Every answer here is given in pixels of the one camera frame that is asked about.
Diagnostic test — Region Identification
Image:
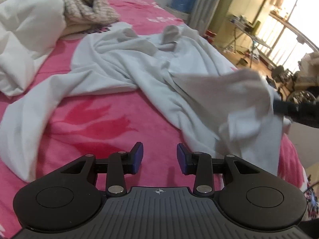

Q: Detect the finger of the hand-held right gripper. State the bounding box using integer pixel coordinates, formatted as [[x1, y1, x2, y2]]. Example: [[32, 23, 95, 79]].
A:
[[273, 99, 299, 117]]

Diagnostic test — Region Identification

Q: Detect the white window railing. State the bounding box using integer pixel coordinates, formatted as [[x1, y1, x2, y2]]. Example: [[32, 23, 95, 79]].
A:
[[249, 12, 319, 70]]

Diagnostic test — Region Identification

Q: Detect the white water dispenser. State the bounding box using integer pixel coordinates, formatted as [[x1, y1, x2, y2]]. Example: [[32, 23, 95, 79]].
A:
[[166, 5, 191, 25]]

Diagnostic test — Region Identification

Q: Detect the folding table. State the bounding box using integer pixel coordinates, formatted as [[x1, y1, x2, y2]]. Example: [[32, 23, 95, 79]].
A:
[[224, 15, 262, 55]]

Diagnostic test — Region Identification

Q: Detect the white button shirt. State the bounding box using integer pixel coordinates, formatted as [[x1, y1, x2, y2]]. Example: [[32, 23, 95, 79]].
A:
[[0, 21, 292, 182]]

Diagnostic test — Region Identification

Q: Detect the wheelchair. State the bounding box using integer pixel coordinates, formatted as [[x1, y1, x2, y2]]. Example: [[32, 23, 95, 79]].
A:
[[267, 65, 319, 105]]

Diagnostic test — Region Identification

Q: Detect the beige checked woolen coat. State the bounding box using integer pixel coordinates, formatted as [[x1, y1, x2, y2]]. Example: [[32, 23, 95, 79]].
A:
[[57, 0, 121, 34]]

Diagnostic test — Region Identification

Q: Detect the pink floral blanket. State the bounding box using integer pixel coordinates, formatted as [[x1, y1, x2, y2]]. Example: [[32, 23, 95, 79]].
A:
[[0, 0, 319, 239]]

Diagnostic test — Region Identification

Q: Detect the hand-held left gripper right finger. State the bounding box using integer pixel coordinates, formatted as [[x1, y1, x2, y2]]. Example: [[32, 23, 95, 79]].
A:
[[176, 143, 261, 197]]

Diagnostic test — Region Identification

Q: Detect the grey curtain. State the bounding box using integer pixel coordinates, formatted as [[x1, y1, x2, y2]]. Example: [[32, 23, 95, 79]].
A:
[[191, 0, 227, 31]]

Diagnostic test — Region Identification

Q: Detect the white thick garment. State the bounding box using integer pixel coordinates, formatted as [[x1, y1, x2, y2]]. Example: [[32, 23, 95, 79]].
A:
[[0, 0, 66, 96]]

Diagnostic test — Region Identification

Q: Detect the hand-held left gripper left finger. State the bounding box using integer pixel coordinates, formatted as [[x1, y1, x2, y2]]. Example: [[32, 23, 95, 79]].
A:
[[60, 141, 144, 197]]

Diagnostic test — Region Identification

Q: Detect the beige patterned blanket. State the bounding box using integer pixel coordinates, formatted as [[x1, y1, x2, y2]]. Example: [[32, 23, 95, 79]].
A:
[[298, 52, 319, 85]]

